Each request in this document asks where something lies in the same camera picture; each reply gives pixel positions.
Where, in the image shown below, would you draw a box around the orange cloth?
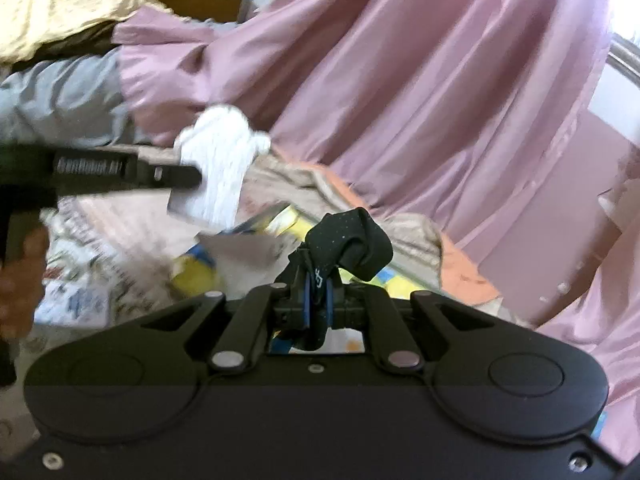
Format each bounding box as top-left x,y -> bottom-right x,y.
310,160 -> 503,306

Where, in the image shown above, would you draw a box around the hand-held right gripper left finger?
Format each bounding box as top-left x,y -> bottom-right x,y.
142,260 -> 310,372

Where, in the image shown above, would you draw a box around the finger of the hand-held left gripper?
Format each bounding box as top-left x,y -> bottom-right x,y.
139,161 -> 203,191

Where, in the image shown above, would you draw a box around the person's left hand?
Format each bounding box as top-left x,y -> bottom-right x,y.
0,226 -> 51,347

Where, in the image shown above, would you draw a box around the yellow textured blanket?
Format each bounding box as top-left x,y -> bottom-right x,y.
0,0 -> 173,66

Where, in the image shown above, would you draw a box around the grey cloth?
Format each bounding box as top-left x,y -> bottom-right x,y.
0,50 -> 146,148

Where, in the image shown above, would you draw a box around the black dotted cloth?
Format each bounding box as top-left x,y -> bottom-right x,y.
287,210 -> 393,351

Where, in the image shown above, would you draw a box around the grey box with cartoon drawing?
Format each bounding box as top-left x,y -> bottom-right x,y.
167,202 -> 401,356

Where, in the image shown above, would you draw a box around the white cloth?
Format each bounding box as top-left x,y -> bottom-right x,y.
167,104 -> 273,231

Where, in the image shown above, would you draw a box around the pink satin curtain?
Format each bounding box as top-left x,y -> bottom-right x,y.
112,0 -> 640,466

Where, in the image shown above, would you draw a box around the floral printed bedspread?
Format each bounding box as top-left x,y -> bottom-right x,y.
0,195 -> 241,441

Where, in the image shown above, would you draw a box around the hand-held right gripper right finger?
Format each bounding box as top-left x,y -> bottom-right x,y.
325,280 -> 506,372

